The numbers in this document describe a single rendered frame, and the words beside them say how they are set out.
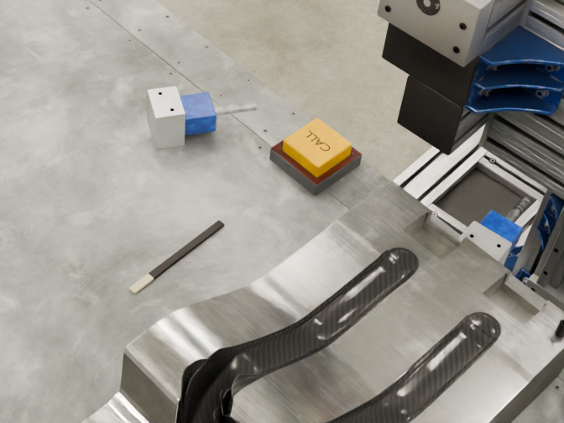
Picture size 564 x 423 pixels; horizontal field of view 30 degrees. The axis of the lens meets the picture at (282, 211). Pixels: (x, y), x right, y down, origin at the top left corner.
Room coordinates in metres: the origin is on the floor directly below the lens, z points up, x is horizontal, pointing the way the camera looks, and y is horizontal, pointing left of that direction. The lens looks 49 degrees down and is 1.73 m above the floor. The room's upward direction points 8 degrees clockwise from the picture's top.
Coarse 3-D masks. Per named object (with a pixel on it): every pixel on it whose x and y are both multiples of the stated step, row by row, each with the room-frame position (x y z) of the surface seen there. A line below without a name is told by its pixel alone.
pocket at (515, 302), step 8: (504, 280) 0.68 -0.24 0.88; (488, 288) 0.66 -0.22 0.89; (496, 288) 0.68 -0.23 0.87; (504, 288) 0.68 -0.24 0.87; (512, 288) 0.68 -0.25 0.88; (488, 296) 0.67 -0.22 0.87; (496, 296) 0.67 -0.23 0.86; (504, 296) 0.67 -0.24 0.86; (512, 296) 0.67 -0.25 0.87; (520, 296) 0.67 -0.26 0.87; (528, 296) 0.67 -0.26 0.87; (504, 304) 0.66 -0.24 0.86; (512, 304) 0.67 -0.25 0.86; (520, 304) 0.67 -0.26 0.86; (528, 304) 0.66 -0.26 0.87; (536, 304) 0.66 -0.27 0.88; (544, 304) 0.65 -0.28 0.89; (512, 312) 0.65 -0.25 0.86; (520, 312) 0.66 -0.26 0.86; (528, 312) 0.66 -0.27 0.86; (536, 312) 0.65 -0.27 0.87; (520, 320) 0.65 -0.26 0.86; (528, 320) 0.65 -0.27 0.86
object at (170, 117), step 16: (160, 96) 0.91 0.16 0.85; (176, 96) 0.92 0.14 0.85; (192, 96) 0.93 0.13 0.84; (208, 96) 0.94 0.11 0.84; (160, 112) 0.88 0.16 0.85; (176, 112) 0.89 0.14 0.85; (192, 112) 0.91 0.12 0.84; (208, 112) 0.91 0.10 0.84; (224, 112) 0.93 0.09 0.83; (160, 128) 0.88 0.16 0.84; (176, 128) 0.88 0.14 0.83; (192, 128) 0.90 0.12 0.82; (208, 128) 0.90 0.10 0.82; (160, 144) 0.88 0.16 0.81; (176, 144) 0.88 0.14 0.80
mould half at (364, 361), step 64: (384, 192) 0.77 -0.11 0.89; (320, 256) 0.68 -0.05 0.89; (448, 256) 0.70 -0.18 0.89; (192, 320) 0.55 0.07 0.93; (256, 320) 0.58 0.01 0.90; (384, 320) 0.61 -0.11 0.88; (448, 320) 0.62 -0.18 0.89; (512, 320) 0.62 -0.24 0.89; (128, 384) 0.50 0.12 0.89; (256, 384) 0.49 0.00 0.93; (320, 384) 0.51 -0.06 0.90; (384, 384) 0.54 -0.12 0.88; (512, 384) 0.55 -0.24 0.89
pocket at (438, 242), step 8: (424, 216) 0.75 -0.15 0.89; (416, 224) 0.74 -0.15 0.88; (424, 224) 0.75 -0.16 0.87; (432, 224) 0.75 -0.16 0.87; (408, 232) 0.73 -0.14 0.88; (416, 232) 0.74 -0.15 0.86; (424, 232) 0.75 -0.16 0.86; (432, 232) 0.74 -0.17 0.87; (440, 232) 0.74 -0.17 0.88; (416, 240) 0.73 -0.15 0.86; (424, 240) 0.74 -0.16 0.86; (432, 240) 0.74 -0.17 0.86; (440, 240) 0.74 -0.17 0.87; (448, 240) 0.73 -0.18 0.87; (456, 240) 0.73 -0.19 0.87; (432, 248) 0.73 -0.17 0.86; (440, 248) 0.73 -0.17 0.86; (448, 248) 0.73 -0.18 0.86; (440, 256) 0.72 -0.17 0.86
